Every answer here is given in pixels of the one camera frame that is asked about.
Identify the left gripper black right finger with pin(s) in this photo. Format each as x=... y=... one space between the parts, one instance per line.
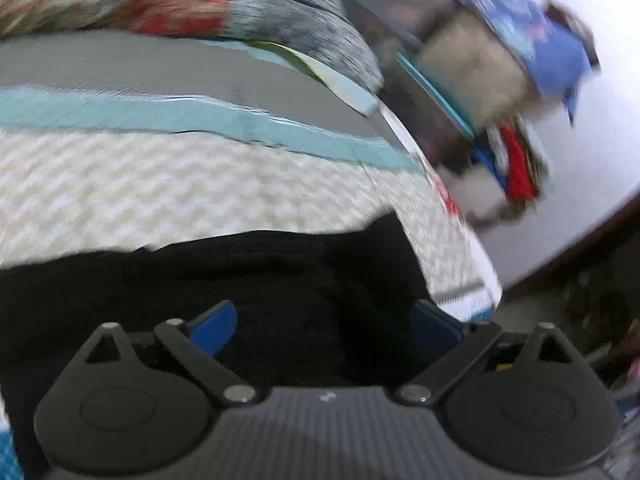
x=435 y=332

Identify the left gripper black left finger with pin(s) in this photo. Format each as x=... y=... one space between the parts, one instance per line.
x=214 y=328

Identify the black pants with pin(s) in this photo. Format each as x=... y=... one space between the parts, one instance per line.
x=314 y=310

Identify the white cardboard box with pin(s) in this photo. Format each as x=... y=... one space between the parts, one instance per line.
x=479 y=196

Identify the red folded garment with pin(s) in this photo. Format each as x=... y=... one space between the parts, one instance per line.
x=520 y=182

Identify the clear bin teal lid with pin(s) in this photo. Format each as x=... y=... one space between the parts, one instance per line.
x=444 y=137

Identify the chevron patterned bedspread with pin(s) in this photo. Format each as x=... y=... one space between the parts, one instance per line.
x=117 y=141

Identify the blue printed cloth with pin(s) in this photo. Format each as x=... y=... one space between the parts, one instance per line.
x=554 y=45

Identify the stacked clear storage bins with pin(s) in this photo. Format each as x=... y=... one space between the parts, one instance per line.
x=397 y=26

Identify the grey blue knitted blanket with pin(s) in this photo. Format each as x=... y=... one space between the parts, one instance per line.
x=317 y=28

